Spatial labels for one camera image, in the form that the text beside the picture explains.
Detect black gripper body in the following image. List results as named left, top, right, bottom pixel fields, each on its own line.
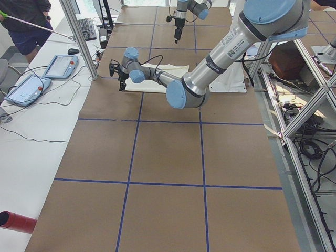
left=109, top=59, right=129, bottom=86
left=166, top=15, right=185, bottom=40

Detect cream cat print shirt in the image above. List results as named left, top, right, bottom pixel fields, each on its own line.
left=125, top=64, right=190, bottom=93

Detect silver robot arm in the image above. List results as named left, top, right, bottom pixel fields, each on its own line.
left=166, top=0, right=215, bottom=44
left=109, top=0, right=310, bottom=109

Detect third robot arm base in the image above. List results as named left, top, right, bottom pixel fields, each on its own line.
left=310, top=37, right=335, bottom=64

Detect person in dark clothes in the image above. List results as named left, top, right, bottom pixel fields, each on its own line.
left=1, top=0, right=52, bottom=62

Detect black computer mouse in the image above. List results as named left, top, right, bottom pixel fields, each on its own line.
left=67, top=48, right=80, bottom=55

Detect black keyboard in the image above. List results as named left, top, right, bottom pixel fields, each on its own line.
left=78, top=18, right=97, bottom=41

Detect far teach pendant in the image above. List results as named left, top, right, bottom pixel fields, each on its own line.
left=43, top=55, right=79, bottom=79

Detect teach pendant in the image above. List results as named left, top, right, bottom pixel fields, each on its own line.
left=43, top=55, right=79, bottom=79
left=4, top=75, right=51, bottom=107

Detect near teach pendant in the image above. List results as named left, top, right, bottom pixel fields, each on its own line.
left=4, top=75, right=51, bottom=107

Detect brown cardboard box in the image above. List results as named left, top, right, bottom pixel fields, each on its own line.
left=268, top=47, right=305, bottom=80

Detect red fire extinguisher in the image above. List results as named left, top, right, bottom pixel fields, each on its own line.
left=1, top=211, right=37, bottom=234

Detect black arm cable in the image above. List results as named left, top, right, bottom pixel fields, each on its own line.
left=110, top=55, right=165, bottom=79

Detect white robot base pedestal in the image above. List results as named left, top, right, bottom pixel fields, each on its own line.
left=209, top=0, right=249, bottom=94

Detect aluminium frame post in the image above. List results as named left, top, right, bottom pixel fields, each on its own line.
left=59, top=0, right=98, bottom=80

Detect aluminium frame rack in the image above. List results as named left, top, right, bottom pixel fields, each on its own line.
left=250, top=39, right=335, bottom=251

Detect tangled cable pile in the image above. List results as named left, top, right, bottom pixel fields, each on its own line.
left=282, top=115, right=336, bottom=195

